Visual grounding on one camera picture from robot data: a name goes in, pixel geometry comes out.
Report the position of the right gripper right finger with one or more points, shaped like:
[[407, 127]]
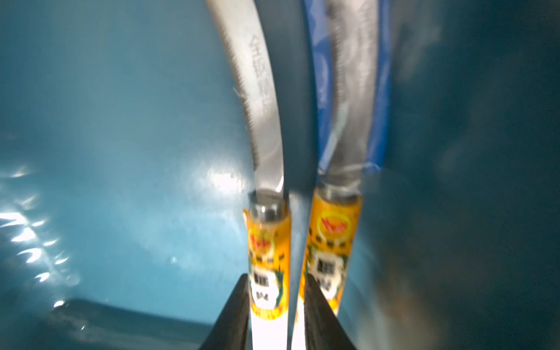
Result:
[[322, 328]]

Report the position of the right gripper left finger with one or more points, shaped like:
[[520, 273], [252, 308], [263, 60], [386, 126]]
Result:
[[230, 331]]

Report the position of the teal plastic tray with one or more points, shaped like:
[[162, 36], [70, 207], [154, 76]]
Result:
[[125, 166]]

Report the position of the wooden sickle blue sheath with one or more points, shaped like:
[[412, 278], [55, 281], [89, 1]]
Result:
[[351, 57]]

